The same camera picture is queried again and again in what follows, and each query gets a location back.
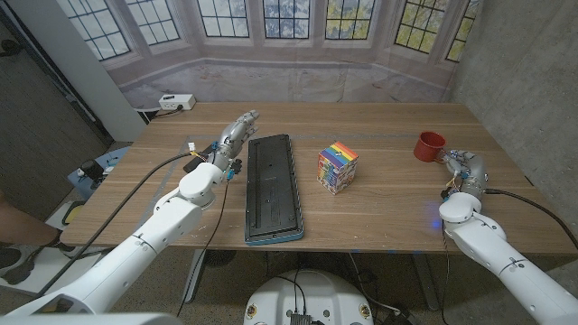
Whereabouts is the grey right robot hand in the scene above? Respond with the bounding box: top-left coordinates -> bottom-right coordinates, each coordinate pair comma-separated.
440,149 -> 489,200

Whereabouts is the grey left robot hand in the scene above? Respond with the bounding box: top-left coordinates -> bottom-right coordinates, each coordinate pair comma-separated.
208,109 -> 261,172

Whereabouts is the red speckled enamel cup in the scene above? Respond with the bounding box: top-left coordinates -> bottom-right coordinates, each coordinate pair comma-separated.
413,131 -> 447,163

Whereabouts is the rainbow puzzle cube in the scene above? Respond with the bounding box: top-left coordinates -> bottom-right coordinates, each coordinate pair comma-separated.
316,141 -> 360,196

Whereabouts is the small flat black device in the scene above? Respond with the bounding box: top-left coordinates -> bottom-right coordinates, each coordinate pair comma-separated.
182,143 -> 219,174

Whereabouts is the black keyboard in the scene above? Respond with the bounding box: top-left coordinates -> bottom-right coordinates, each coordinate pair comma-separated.
244,133 -> 305,246

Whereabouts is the white power strip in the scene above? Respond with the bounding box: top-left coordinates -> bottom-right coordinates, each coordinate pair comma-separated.
158,93 -> 197,112

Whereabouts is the printed window backdrop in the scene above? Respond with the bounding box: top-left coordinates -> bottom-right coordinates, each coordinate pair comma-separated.
53,0 -> 482,110

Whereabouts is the grey table leg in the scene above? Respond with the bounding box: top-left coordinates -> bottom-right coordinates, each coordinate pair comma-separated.
182,248 -> 207,303
410,255 -> 442,311

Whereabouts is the blue floor stand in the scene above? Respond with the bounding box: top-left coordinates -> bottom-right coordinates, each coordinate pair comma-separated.
67,145 -> 132,200

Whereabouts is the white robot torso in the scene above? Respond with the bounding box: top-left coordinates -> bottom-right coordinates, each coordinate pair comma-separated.
243,269 -> 375,325

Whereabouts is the yellow black floor item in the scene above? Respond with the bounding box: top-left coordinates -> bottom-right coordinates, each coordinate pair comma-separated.
61,201 -> 87,226

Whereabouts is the person bare leg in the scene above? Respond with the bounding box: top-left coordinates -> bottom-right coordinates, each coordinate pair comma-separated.
0,189 -> 60,247

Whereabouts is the grey black sneaker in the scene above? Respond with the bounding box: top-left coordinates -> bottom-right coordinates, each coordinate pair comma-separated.
0,241 -> 109,286

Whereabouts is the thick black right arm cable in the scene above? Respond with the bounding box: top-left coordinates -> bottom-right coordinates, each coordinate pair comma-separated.
485,188 -> 578,252

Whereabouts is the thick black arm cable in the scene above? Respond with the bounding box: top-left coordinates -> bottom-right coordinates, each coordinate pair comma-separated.
485,188 -> 578,252
35,152 -> 196,297

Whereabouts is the thin black left wrist cable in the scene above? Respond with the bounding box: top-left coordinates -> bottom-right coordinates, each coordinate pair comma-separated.
175,179 -> 229,317

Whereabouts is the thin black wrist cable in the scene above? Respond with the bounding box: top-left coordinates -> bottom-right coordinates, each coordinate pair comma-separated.
439,233 -> 451,325
175,179 -> 229,317

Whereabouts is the black power strip cord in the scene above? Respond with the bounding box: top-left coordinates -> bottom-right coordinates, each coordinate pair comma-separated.
144,105 -> 184,121

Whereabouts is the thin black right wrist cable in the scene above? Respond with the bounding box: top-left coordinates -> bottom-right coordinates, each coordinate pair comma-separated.
439,233 -> 451,325

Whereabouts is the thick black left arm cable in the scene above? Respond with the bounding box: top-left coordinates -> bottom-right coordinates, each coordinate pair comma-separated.
35,152 -> 196,297

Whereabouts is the white floor cable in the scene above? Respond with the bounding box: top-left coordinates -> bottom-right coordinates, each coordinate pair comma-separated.
348,252 -> 402,315

